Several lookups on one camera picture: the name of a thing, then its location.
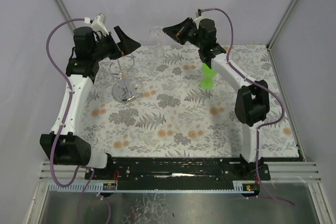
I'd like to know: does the green plastic wine glass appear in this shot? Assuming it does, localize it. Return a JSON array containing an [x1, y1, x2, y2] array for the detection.
[[200, 63, 217, 90]]

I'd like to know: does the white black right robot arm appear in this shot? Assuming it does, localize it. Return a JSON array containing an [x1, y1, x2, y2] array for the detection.
[[163, 16, 270, 163]]

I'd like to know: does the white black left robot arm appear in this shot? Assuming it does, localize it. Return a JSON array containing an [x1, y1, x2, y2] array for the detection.
[[40, 26, 141, 169]]

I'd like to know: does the chrome wine glass rack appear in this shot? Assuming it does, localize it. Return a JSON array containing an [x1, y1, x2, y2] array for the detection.
[[108, 55, 137, 104]]

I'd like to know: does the floral patterned table mat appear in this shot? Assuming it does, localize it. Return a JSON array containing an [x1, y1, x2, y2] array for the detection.
[[61, 44, 301, 159]]

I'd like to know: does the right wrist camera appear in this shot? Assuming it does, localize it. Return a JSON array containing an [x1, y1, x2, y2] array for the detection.
[[193, 9, 204, 29]]

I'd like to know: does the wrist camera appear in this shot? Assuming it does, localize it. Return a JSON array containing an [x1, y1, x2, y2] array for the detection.
[[193, 9, 204, 29], [91, 13, 109, 35]]

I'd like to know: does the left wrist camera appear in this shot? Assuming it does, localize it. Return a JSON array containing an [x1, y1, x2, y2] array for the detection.
[[91, 13, 109, 35]]

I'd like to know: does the aluminium frame right post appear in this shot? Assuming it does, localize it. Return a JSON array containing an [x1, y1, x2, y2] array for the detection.
[[266, 0, 299, 51]]

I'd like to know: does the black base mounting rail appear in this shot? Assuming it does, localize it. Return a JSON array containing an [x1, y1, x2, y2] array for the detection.
[[85, 157, 270, 191]]

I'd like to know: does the white slotted cable duct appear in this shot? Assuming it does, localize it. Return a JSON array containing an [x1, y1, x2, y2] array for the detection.
[[48, 178, 260, 194]]

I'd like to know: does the aluminium front frame rail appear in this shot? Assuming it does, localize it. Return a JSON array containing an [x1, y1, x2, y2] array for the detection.
[[39, 161, 322, 183]]

